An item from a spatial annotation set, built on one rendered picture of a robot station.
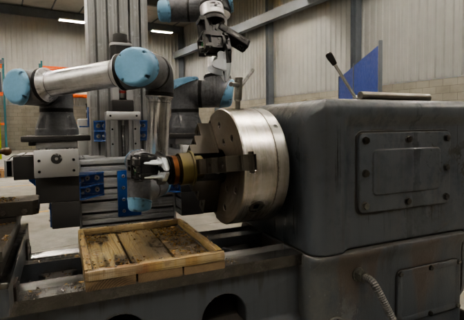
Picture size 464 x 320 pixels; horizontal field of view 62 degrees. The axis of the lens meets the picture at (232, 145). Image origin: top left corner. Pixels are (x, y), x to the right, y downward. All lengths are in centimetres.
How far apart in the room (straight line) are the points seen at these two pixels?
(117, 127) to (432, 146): 115
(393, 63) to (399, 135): 1210
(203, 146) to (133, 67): 33
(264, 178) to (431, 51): 1179
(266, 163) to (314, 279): 31
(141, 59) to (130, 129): 53
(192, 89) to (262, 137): 70
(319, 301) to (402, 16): 1253
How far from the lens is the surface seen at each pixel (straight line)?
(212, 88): 160
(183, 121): 159
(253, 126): 98
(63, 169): 141
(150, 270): 88
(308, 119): 97
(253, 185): 94
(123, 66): 122
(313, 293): 105
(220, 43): 121
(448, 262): 135
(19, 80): 143
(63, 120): 154
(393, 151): 113
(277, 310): 107
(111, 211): 158
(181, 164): 100
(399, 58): 1318
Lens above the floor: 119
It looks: 3 degrees down
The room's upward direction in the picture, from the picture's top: 1 degrees counter-clockwise
